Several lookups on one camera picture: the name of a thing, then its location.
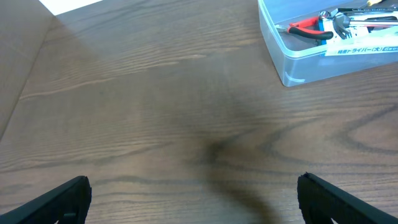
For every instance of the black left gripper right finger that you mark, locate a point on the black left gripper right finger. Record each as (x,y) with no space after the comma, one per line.
(322,202)

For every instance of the red handled cutting pliers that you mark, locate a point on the red handled cutting pliers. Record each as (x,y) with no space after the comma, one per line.
(302,28)

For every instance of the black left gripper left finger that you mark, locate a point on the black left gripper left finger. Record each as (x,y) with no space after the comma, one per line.
(67,203)

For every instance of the teal white screwdriver set box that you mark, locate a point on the teal white screwdriver set box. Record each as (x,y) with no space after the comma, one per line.
(359,39)

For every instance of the clear plastic container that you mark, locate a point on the clear plastic container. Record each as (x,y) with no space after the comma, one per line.
(300,60)

